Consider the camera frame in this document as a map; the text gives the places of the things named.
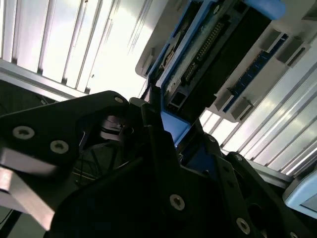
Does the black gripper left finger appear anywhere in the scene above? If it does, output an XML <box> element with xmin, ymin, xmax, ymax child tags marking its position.
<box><xmin>0</xmin><ymin>85</ymin><xmax>193</xmax><ymax>224</ymax></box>

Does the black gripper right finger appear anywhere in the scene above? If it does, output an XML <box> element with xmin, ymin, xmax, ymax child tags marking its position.
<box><xmin>190</xmin><ymin>121</ymin><xmax>302</xmax><ymax>238</ymax></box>

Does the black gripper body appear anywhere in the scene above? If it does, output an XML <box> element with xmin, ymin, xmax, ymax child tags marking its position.
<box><xmin>49</xmin><ymin>158</ymin><xmax>236</xmax><ymax>238</ymax></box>

